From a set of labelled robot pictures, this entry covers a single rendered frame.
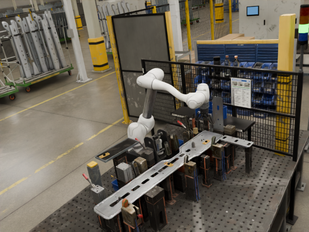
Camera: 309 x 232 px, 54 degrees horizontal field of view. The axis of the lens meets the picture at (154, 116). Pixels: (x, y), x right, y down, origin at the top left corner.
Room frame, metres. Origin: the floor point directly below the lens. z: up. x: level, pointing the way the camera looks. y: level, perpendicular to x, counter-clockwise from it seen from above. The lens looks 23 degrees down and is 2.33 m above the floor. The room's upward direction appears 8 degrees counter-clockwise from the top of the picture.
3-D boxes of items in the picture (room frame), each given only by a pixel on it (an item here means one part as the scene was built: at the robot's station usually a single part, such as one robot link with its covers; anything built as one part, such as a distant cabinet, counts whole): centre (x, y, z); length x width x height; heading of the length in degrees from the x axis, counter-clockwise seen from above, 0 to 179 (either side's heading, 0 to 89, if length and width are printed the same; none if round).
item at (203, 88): (2.39, -0.43, 1.48); 0.13 x 0.11 x 0.16; 148
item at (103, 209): (2.09, -0.05, 1.00); 1.38 x 0.22 x 0.02; 134
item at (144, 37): (5.03, 0.05, 1.00); 1.34 x 0.14 x 2.00; 53
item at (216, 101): (2.61, -0.60, 1.17); 0.12 x 0.01 x 0.34; 44
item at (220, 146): (2.25, -0.50, 0.87); 0.12 x 0.09 x 0.35; 44
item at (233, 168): (2.40, -0.65, 0.84); 0.11 x 0.06 x 0.29; 44
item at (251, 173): (2.27, -0.77, 0.84); 0.11 x 0.06 x 0.29; 44
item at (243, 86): (2.75, -0.87, 1.30); 0.23 x 0.02 x 0.31; 44
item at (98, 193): (1.82, 0.48, 0.88); 0.11 x 0.10 x 0.36; 44
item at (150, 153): (2.23, 0.10, 0.89); 0.13 x 0.11 x 0.38; 44
